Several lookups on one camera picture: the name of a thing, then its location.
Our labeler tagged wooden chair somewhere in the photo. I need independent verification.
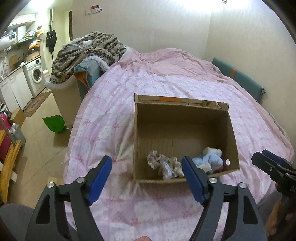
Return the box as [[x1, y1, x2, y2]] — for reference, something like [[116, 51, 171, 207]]
[[1, 140, 22, 204]]

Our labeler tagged grey patterned knit blanket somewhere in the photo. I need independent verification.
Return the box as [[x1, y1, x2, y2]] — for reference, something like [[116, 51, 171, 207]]
[[46, 31, 127, 89]]

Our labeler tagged brown doormat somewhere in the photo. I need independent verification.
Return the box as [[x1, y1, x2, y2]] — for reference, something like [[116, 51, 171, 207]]
[[23, 91, 52, 118]]

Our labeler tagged light blue fluffy sock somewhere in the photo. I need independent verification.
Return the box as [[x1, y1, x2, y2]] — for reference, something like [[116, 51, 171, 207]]
[[192, 153, 223, 174]]

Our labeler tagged open cardboard box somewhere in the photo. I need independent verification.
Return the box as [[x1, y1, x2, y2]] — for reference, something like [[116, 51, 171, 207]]
[[133, 94, 240, 184]]

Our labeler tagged beige scrunchie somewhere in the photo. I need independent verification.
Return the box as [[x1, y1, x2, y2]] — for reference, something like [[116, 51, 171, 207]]
[[147, 150, 185, 180]]

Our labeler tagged pink quilted bed cover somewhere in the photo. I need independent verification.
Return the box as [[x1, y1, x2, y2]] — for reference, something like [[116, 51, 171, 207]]
[[65, 49, 295, 240]]

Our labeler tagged small white sock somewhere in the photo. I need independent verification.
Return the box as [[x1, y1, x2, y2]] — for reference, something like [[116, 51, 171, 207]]
[[158, 161, 176, 180]]

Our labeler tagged white kitchen appliance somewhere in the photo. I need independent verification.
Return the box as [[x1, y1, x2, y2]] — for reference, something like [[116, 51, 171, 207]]
[[1, 32, 17, 45]]

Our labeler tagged person's right hand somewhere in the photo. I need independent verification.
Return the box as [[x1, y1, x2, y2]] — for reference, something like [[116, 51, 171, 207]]
[[265, 194, 295, 240]]

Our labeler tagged black hanging bag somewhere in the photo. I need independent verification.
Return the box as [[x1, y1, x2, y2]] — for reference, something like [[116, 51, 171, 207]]
[[46, 30, 57, 53]]

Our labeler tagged wall switch with red item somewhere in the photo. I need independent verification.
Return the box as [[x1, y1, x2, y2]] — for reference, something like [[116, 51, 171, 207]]
[[85, 4, 102, 15]]

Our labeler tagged red suitcase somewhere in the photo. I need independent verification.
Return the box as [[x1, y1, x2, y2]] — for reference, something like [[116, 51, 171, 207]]
[[0, 113, 11, 163]]

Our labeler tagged teal headboard cushion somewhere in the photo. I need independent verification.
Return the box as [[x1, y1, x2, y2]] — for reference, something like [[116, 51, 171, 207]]
[[212, 57, 266, 104]]

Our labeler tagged white washing machine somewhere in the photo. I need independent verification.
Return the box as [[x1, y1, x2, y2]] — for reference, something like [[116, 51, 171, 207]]
[[23, 57, 45, 98]]

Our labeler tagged white blue fluffy sock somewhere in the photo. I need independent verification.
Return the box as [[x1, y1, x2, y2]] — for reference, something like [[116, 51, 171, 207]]
[[202, 147, 222, 157]]

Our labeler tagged white kitchen cabinet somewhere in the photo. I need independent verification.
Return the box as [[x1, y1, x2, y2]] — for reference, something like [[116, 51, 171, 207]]
[[1, 68, 33, 112]]

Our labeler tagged green dustpan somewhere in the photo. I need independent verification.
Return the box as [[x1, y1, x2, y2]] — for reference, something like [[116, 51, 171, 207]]
[[42, 115, 67, 133]]

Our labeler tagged teal fur-trimmed jacket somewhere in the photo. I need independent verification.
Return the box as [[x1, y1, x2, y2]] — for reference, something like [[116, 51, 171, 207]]
[[74, 56, 109, 99]]

